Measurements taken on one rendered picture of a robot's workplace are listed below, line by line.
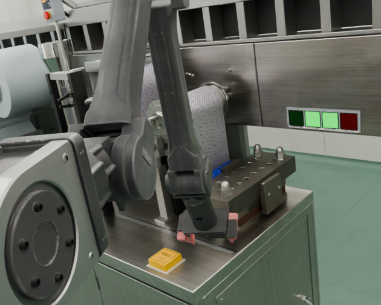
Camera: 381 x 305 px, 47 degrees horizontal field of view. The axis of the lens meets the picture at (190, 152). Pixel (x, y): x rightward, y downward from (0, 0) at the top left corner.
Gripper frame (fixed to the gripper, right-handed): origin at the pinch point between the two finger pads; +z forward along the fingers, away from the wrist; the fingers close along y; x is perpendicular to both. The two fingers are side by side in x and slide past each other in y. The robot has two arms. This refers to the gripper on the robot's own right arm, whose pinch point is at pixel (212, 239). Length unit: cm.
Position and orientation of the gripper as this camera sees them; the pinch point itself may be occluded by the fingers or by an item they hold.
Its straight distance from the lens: 109.5
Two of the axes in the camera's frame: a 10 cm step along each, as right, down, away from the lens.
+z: 2.3, 6.4, 7.3
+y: -9.7, 0.7, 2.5
